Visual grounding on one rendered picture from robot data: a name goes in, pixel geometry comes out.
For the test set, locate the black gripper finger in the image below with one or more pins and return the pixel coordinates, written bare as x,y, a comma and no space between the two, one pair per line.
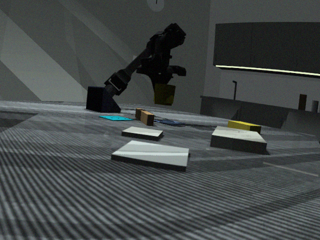
163,78
154,79

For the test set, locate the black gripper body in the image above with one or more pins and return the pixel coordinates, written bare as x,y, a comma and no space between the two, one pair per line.
166,70

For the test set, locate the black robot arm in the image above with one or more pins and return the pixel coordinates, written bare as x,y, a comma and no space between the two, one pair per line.
171,37

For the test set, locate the yellow rectangular block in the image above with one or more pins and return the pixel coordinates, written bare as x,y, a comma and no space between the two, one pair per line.
244,126

